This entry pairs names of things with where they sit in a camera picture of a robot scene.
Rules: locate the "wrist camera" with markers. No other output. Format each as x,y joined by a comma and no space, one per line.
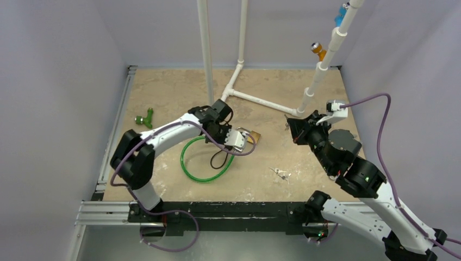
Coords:
237,138
334,112

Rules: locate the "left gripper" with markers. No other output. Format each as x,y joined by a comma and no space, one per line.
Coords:
225,128

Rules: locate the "green cable lock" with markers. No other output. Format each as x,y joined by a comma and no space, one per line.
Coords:
204,174

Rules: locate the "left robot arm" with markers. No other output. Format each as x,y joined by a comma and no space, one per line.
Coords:
133,159

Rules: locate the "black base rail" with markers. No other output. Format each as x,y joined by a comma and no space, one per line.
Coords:
292,218

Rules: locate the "blue valve fitting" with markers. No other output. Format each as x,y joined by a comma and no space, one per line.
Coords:
341,14

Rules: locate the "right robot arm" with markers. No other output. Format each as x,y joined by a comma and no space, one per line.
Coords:
337,152

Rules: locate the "green pipe fitting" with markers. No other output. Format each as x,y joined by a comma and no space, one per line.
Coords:
145,120

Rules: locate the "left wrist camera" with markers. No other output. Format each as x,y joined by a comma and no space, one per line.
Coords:
237,138

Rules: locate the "brass padlock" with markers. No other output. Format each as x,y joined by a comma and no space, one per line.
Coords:
255,136

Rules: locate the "aluminium frame rail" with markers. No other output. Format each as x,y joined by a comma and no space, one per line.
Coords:
97,211

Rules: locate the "black cable loop lock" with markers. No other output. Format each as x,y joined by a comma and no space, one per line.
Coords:
218,160

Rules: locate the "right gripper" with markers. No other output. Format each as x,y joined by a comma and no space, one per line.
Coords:
300,129

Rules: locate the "orange valve fitting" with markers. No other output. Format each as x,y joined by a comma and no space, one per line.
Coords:
318,49

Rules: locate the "white pvc pipe frame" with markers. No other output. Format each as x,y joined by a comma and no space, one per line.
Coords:
261,34

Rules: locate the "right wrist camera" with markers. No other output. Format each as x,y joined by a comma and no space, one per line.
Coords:
334,112

